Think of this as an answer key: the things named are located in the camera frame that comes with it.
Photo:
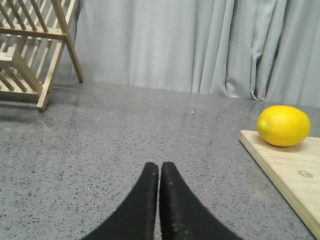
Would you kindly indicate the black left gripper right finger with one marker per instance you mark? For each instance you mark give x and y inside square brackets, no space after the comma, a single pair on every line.
[182,216]

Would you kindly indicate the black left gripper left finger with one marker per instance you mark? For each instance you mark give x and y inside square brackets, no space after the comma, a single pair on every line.
[134,219]

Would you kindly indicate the wooden cutting board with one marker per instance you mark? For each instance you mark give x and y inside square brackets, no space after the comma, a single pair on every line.
[294,170]

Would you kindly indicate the yellow lemon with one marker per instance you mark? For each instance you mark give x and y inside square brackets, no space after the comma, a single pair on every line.
[283,126]

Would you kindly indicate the grey curtain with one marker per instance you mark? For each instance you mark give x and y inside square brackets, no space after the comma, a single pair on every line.
[251,49]

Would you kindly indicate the wooden dish drying rack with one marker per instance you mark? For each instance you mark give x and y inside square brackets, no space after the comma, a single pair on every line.
[33,36]

